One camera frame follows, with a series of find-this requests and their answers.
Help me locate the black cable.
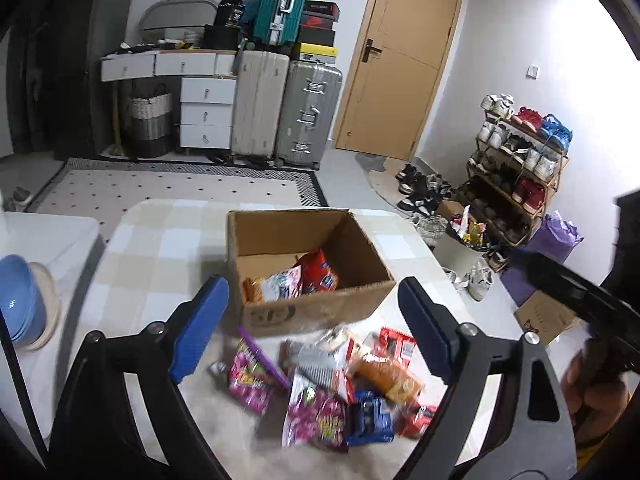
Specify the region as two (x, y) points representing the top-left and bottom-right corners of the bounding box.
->
(0, 305), (38, 443)

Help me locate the black storage box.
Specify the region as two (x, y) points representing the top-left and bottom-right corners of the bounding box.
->
(202, 24), (244, 52)

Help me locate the flat cardboard sheet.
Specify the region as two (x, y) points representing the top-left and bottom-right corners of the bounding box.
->
(514, 289), (583, 347)

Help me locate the red snack packet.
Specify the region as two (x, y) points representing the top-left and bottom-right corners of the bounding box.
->
(295, 249), (342, 295)

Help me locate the purple bag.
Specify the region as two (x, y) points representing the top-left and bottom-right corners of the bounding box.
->
(499, 210), (584, 307)

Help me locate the wooden door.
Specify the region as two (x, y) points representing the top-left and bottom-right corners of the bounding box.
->
(333, 0), (467, 162)

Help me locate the grey plastic lid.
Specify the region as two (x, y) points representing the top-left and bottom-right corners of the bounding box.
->
(139, 0), (219, 43)

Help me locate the white pink snack packet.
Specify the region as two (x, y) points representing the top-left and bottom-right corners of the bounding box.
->
(260, 266), (304, 302)

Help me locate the black red shoe box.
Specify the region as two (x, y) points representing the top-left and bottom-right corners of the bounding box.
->
(301, 0), (342, 27)

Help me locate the group of shoes on floor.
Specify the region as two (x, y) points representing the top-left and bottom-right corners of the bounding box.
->
(394, 162), (456, 246)

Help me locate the orange cake packet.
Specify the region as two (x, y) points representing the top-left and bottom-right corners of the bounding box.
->
(347, 355), (426, 405)

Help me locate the grey door mat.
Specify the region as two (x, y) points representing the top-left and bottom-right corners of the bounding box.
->
(354, 152), (426, 207)

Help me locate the plain black shoe box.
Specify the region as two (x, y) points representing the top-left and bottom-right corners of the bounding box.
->
(297, 25), (337, 46)

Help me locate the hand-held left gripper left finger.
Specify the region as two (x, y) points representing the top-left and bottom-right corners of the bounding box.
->
(47, 276), (230, 480)

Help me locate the dotted grey rug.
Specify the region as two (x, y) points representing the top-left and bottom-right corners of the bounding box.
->
(25, 157), (329, 217)

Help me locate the person's right forearm yellow sleeve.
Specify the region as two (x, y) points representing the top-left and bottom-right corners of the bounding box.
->
(574, 432), (608, 468)

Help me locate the beige suitcase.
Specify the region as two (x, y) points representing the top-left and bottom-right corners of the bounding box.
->
(230, 50), (291, 162)

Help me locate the woven laundry basket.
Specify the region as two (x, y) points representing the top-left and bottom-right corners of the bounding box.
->
(121, 86), (174, 159)

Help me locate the pile of snack packets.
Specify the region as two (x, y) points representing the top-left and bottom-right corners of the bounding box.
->
(210, 325), (438, 453)

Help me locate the small brown cardboard box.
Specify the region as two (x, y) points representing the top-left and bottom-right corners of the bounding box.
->
(434, 199), (467, 222)

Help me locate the teal suitcase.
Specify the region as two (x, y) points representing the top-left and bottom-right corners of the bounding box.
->
(251, 0), (314, 47)

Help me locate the white drawer desk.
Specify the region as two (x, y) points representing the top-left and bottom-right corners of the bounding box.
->
(100, 49), (240, 152)

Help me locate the beige plate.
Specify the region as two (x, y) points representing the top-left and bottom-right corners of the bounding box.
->
(26, 262), (62, 352)

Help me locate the black refrigerator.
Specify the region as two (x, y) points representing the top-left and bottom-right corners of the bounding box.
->
(52, 0), (137, 162)

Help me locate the checkered tablecloth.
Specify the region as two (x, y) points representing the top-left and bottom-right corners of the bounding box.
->
(47, 199), (526, 480)

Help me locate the white trash bin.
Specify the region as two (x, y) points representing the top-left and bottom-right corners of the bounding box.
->
(431, 217), (490, 277)

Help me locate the wooden shoe rack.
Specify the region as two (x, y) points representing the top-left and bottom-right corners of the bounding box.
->
(465, 110), (572, 253)

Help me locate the black printed bag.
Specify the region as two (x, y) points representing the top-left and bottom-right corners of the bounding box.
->
(214, 0), (247, 28)

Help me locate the orange snack packet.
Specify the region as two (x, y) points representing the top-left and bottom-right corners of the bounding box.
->
(243, 277), (268, 304)

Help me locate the black yellow shoe box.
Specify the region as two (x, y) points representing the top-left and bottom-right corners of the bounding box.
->
(291, 42), (339, 64)

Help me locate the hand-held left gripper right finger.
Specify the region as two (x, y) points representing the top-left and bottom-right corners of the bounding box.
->
(397, 276), (578, 480)

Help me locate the silver suitcase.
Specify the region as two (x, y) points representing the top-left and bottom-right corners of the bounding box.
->
(274, 60), (344, 171)

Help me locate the person's right hand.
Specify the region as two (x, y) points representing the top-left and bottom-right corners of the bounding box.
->
(560, 340), (631, 441)

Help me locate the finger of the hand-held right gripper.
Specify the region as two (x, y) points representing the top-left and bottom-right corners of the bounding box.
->
(512, 246), (601, 321)

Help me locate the blue bowl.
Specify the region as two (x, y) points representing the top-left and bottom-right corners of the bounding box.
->
(0, 254), (42, 347)

